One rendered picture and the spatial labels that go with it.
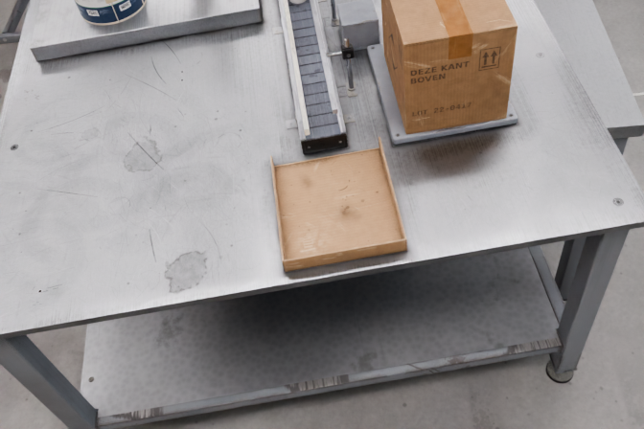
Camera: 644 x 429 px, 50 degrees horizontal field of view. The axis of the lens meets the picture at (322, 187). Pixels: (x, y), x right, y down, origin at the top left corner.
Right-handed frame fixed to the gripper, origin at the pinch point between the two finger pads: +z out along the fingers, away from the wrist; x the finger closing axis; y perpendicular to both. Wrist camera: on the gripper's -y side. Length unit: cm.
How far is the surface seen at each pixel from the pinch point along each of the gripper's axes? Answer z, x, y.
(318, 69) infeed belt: 22.5, 13.1, 25.7
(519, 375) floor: 113, -14, 85
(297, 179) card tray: 45.7, -5.1, 9.7
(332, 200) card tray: 49, -15, 13
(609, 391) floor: 113, -33, 103
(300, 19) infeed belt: 10.8, 31.3, 30.5
